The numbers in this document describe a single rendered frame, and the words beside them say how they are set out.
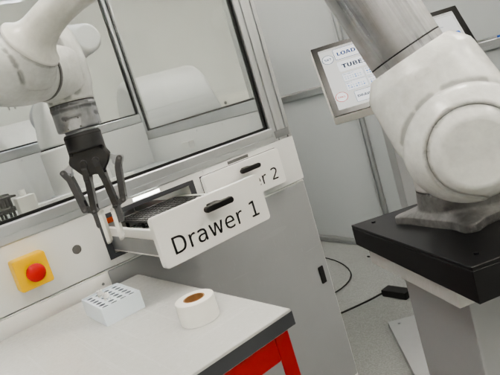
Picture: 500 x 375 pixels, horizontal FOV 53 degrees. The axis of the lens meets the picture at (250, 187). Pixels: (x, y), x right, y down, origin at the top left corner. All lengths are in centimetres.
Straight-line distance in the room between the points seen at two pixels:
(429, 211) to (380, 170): 210
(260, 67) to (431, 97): 102
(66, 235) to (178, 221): 33
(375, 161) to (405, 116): 236
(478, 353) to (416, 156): 40
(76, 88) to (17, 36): 18
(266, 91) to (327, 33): 148
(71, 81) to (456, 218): 73
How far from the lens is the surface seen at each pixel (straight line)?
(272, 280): 159
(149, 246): 112
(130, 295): 105
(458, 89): 63
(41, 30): 91
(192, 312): 87
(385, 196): 304
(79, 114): 105
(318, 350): 176
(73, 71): 104
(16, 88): 91
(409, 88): 65
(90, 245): 129
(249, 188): 115
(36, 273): 119
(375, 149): 297
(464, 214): 87
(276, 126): 161
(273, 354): 84
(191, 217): 106
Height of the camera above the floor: 110
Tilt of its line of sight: 10 degrees down
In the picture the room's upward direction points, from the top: 17 degrees counter-clockwise
